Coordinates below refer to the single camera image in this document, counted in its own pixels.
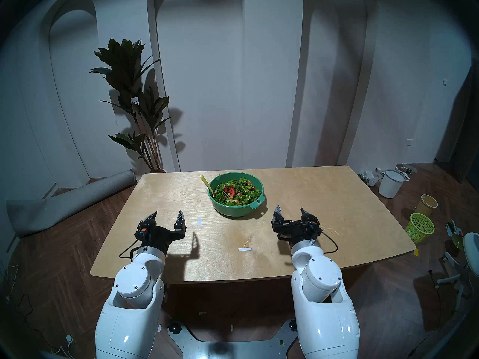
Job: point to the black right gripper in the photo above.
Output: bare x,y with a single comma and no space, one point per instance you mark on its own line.
297,230

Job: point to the small litter pile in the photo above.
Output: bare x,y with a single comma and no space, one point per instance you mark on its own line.
406,169

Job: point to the white bucket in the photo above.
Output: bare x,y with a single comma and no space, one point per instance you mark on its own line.
391,186

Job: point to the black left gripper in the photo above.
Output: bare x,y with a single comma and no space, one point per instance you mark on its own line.
159,236

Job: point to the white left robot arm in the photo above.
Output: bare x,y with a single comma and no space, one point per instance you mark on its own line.
131,287

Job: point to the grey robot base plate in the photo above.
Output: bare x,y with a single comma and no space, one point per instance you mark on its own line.
239,349

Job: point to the crumpled white paper litter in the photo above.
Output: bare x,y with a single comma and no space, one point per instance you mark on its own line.
370,178

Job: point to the mixed lettuce tomato salad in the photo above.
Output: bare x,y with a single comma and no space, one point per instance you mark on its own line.
239,192

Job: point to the green mesh basket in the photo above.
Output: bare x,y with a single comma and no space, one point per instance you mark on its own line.
419,229

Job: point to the green plastic item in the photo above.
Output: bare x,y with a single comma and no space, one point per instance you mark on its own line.
457,240

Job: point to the yellow paper cup bin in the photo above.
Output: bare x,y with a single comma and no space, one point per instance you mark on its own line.
426,207

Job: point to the white swivel chair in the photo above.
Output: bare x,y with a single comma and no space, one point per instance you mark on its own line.
472,249

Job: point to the tall potted plant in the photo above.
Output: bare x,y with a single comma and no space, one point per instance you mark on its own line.
127,70

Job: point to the yellow plastic utensil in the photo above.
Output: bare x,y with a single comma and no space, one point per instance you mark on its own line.
205,181

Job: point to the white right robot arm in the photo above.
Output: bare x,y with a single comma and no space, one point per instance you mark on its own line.
322,287

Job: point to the green plastic salad bowl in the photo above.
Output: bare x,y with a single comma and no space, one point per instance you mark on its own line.
232,210

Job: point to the black base knob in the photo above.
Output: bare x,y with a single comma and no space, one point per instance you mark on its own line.
174,328
293,325

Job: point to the rolled grey mat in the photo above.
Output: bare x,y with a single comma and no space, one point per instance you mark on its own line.
67,205

